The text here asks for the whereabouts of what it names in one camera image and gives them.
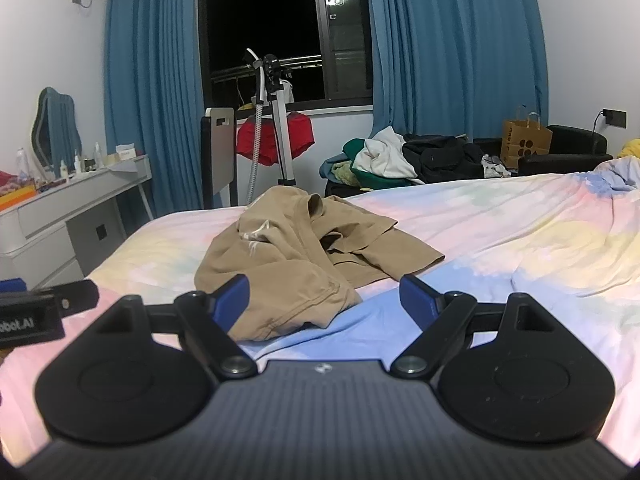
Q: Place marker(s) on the orange box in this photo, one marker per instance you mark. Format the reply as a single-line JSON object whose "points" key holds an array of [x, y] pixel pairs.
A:
{"points": [[17, 196]]}

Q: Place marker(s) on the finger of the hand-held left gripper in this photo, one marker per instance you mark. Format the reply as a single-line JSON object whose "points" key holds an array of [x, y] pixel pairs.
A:
{"points": [[75, 297]]}

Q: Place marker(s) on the small patterned cloth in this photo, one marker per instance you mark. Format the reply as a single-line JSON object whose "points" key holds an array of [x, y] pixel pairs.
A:
{"points": [[495, 166]]}

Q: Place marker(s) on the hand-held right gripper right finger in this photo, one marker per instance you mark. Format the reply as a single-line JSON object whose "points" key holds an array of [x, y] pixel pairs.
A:
{"points": [[417, 301]]}

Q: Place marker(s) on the white garment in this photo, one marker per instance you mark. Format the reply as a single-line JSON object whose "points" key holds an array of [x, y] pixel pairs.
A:
{"points": [[385, 157]]}

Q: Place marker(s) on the metal balcony rail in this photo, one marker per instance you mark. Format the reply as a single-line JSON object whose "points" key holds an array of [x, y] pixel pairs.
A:
{"points": [[300, 62]]}

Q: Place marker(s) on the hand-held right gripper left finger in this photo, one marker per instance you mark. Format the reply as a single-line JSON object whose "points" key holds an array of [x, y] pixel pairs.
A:
{"points": [[232, 301]]}

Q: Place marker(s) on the dark window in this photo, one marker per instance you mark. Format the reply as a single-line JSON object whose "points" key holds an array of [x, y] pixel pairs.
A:
{"points": [[260, 15]]}

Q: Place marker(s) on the white box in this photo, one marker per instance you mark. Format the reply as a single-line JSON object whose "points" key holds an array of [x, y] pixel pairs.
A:
{"points": [[126, 154]]}

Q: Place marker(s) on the tan shirt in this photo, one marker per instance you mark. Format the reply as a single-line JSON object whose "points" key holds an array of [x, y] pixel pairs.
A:
{"points": [[280, 260]]}

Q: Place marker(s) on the yellow cloth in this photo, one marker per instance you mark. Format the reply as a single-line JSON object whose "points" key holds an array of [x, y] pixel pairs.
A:
{"points": [[631, 149]]}

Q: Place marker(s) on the white chair with black frame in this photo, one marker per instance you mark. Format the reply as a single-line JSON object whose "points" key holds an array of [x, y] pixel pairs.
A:
{"points": [[219, 155]]}

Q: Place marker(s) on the black armchair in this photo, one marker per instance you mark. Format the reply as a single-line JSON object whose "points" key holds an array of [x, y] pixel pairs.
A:
{"points": [[570, 147]]}

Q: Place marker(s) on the brown paper bag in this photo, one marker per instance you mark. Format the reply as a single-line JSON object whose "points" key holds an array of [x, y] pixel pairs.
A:
{"points": [[525, 142]]}

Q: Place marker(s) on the pile of clothes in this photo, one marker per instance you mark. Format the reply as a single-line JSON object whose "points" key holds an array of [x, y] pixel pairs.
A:
{"points": [[445, 157]]}

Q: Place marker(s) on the green garment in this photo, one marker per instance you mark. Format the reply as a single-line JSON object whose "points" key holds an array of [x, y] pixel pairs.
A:
{"points": [[380, 181]]}

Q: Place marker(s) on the blue curtain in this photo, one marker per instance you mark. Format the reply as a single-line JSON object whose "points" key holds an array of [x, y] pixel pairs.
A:
{"points": [[450, 45], [150, 85]]}

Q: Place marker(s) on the cluster of cosmetic bottles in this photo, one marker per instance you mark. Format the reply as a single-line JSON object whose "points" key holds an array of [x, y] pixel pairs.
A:
{"points": [[77, 162]]}

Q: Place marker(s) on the white desk with drawers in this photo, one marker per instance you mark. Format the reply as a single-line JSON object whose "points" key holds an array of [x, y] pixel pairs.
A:
{"points": [[50, 220]]}

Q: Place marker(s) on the black wall socket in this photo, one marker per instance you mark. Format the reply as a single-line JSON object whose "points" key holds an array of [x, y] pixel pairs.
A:
{"points": [[615, 117]]}

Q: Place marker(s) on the red garment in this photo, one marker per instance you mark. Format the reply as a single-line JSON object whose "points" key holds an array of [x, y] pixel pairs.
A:
{"points": [[295, 135]]}

